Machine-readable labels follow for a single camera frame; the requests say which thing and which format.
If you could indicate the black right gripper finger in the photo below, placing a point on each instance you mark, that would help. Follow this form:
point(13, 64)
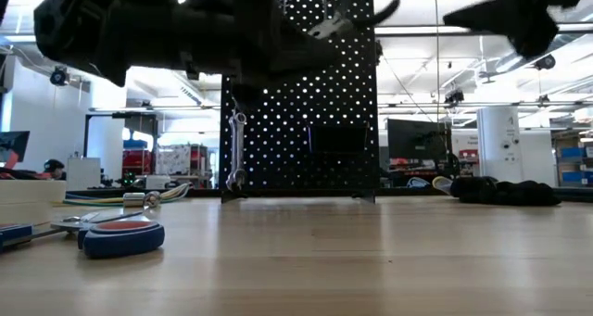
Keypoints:
point(491, 24)
point(495, 5)

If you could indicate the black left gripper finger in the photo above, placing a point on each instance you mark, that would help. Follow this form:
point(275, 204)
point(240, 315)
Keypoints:
point(296, 65)
point(301, 42)

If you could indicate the chrome combination wrench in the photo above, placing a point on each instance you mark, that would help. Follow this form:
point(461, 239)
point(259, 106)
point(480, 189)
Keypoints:
point(241, 140)
point(231, 158)

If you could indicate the chrome socket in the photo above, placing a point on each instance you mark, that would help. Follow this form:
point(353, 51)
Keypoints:
point(134, 200)
point(153, 199)

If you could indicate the blue and red pliers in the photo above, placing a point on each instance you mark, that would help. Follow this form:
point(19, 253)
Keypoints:
point(120, 239)

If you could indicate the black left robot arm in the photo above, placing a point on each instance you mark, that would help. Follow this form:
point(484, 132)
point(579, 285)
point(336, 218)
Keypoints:
point(116, 29)

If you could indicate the black perforated peg board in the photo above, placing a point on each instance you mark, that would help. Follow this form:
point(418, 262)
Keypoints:
point(301, 121)

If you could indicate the black plastic bin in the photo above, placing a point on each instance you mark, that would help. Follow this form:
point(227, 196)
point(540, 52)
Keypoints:
point(338, 142)

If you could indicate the white pillar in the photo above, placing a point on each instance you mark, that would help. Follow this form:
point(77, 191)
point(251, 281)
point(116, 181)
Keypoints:
point(498, 140)

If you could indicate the black monitor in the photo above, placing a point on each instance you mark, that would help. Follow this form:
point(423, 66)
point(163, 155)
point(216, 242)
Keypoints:
point(417, 140)

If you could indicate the blue bin shelf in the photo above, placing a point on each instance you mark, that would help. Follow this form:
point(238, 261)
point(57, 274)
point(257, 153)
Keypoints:
point(574, 154)

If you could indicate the red tool cabinet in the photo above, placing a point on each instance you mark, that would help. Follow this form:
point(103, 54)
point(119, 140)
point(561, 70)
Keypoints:
point(136, 163)

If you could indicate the black work glove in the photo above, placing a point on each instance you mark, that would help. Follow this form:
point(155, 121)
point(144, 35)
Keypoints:
point(528, 193)
point(472, 188)

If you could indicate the white box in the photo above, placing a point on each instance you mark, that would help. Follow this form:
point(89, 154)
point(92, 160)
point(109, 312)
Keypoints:
point(83, 174)

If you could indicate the person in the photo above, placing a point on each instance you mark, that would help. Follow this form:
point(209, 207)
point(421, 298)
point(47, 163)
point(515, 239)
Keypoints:
point(54, 168)

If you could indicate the cream masking tape roll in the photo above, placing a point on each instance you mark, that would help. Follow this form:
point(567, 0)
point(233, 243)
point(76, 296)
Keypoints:
point(23, 195)

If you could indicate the black ceiling camera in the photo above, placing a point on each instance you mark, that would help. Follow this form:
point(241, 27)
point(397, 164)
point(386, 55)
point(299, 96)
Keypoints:
point(58, 76)
point(545, 62)
point(454, 97)

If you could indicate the black aluminium table frame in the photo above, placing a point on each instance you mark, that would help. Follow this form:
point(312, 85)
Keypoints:
point(576, 194)

